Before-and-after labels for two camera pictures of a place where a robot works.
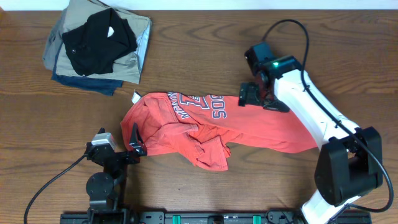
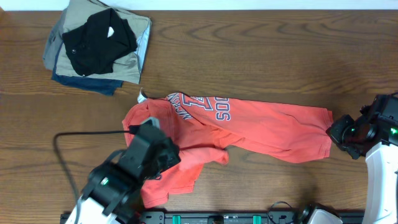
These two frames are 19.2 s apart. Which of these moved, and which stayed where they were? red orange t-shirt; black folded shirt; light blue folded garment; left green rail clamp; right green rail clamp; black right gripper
Moved: red orange t-shirt; black right gripper
Stayed: left green rail clamp; black folded shirt; right green rail clamp; light blue folded garment
